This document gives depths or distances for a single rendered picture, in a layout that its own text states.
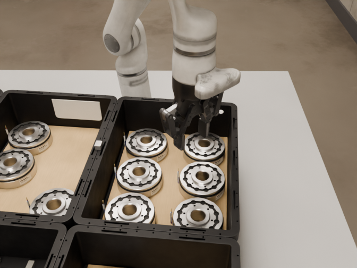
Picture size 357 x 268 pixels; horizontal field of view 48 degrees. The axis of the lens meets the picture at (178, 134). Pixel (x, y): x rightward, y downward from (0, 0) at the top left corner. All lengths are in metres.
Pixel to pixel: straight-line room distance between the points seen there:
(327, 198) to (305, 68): 2.04
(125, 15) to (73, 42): 2.38
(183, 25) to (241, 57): 2.52
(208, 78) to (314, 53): 2.69
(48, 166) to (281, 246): 0.59
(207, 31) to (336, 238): 0.63
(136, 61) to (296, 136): 0.54
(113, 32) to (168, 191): 0.45
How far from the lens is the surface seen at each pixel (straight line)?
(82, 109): 1.06
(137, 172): 0.92
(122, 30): 1.07
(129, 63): 1.17
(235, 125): 0.92
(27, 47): 3.45
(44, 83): 1.56
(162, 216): 0.86
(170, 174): 0.94
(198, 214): 0.84
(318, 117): 2.61
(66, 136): 1.08
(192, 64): 0.64
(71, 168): 0.99
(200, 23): 0.62
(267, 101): 1.42
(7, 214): 0.80
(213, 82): 0.63
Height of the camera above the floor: 1.50
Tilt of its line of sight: 40 degrees down
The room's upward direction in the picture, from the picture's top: straight up
